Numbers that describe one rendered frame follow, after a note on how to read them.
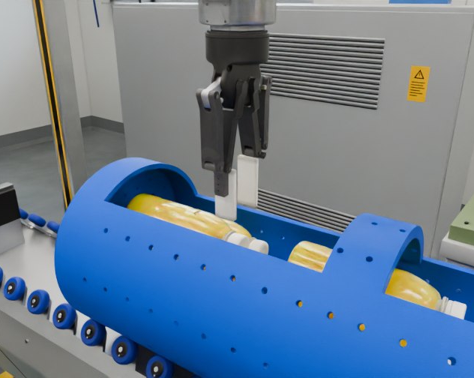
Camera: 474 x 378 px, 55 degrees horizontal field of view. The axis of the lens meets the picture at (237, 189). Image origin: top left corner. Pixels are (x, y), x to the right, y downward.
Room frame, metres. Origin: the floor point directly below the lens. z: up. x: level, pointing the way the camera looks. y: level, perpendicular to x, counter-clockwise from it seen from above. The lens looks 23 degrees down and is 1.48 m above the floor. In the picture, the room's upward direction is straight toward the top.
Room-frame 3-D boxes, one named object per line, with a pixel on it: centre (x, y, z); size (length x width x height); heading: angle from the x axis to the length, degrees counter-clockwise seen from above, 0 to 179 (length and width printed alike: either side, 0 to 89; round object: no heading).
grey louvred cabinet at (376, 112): (2.68, -0.20, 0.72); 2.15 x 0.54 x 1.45; 52
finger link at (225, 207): (0.54, 0.01, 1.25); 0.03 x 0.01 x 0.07; 56
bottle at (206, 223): (0.62, 0.08, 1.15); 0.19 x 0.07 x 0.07; 56
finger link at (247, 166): (0.58, -0.01, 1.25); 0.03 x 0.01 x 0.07; 56
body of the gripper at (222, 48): (0.56, 0.00, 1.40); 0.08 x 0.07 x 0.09; 146
